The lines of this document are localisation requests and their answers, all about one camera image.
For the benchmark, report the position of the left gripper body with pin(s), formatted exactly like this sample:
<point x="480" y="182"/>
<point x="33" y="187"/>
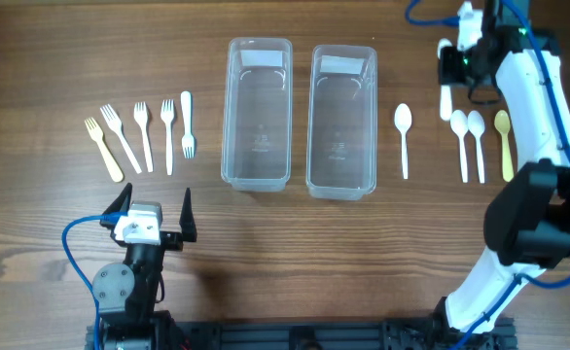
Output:
<point x="172" y="240"/>

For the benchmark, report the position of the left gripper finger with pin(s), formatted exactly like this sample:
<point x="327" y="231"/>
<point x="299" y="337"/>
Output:
<point x="187" y="221"/>
<point x="117" y="208"/>

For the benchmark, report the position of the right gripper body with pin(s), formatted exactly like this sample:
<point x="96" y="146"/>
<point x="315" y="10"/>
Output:
<point x="458" y="67"/>

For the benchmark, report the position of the white plastic spoon pair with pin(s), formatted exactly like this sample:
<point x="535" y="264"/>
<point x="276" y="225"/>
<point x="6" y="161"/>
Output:
<point x="477" y="128"/>
<point x="458" y="124"/>

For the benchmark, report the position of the yellow plastic spoon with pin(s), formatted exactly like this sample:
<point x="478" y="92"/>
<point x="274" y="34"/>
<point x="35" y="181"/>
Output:
<point x="503" y="125"/>

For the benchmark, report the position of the thick white plastic spoon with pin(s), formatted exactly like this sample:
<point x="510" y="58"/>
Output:
<point x="445" y="94"/>

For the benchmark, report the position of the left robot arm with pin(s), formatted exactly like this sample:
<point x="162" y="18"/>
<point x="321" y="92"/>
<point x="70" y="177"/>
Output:
<point x="127" y="292"/>

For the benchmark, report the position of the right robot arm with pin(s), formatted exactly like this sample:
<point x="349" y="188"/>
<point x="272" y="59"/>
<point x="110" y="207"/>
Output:
<point x="526" y="227"/>

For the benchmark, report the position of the clear plastic container left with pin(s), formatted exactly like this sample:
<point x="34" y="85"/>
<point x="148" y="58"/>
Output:
<point x="258" y="115"/>

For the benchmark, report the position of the clear plastic container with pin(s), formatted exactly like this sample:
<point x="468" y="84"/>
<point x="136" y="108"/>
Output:
<point x="341" y="156"/>
<point x="258" y="115"/>

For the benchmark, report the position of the clear plastic container right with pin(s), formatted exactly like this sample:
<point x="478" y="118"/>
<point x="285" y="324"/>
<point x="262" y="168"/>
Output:
<point x="341" y="156"/>

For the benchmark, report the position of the yellow plastic fork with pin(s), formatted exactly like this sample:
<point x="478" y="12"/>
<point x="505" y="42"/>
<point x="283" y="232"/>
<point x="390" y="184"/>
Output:
<point x="97" y="135"/>

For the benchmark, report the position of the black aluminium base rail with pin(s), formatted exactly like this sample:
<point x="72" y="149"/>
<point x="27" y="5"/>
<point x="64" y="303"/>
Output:
<point x="390" y="334"/>

